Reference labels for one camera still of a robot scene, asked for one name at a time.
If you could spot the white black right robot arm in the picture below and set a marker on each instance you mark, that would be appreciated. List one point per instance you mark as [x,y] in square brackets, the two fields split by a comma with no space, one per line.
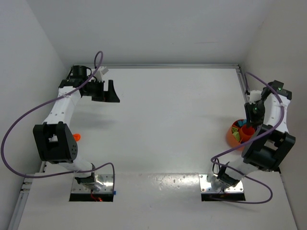
[266,113]

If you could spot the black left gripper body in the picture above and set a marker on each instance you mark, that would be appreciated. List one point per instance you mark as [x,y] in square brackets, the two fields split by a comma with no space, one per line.
[105,90]

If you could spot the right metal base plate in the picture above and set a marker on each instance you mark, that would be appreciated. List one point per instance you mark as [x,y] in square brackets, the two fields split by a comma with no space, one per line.
[209,184]

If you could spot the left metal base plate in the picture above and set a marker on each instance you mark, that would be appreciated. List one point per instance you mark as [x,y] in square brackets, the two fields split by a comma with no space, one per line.
[100,184]

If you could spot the metal base plate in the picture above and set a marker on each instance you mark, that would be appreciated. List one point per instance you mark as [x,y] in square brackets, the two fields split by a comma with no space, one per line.
[209,184]
[100,184]

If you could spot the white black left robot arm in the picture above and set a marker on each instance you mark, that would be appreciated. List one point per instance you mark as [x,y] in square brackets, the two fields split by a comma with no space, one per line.
[54,140]

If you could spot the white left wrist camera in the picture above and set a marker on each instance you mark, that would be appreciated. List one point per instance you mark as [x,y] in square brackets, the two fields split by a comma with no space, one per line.
[100,73]

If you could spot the large teal lego brick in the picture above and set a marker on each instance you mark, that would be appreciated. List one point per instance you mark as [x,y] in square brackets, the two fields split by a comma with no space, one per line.
[240,123]

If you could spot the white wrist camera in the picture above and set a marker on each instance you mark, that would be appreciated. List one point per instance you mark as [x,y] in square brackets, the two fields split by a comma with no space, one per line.
[100,73]
[253,96]

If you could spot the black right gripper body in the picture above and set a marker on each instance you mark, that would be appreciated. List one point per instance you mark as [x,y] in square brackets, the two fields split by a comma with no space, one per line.
[254,120]

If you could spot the light green lego brick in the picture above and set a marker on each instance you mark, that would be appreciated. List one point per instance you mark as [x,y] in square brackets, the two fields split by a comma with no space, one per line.
[235,133]

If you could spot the orange round lego piece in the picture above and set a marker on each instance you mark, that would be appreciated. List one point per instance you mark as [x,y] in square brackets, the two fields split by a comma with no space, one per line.
[77,137]

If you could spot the orange divided round container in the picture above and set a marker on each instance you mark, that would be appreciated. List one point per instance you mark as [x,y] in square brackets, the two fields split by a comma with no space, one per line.
[239,133]

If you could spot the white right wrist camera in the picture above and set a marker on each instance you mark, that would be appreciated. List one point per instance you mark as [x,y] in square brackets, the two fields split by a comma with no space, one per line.
[253,96]

